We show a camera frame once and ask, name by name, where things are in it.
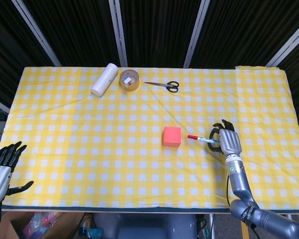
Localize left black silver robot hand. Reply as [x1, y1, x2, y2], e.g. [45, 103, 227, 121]
[0, 141, 34, 204]

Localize clear packing tape roll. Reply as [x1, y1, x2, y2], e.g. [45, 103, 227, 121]
[119, 69, 141, 92]

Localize white cylindrical bottle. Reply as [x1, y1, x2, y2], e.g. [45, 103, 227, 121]
[90, 62, 119, 98]

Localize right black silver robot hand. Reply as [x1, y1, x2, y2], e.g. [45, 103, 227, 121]
[208, 119, 242, 156]

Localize red-capped green marker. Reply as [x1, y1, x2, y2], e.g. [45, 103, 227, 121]
[187, 134, 221, 145]

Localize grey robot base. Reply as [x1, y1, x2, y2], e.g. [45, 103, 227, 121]
[93, 213, 198, 239]

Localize black handled scissors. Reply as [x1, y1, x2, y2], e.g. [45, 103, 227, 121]
[143, 80, 179, 94]

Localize cardboard box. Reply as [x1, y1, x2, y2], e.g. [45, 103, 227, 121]
[0, 211, 65, 239]

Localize orange red cube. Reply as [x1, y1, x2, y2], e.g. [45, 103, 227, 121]
[161, 126, 183, 148]

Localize yellow white checkered tablecloth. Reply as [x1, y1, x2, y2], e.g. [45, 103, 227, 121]
[1, 65, 299, 209]

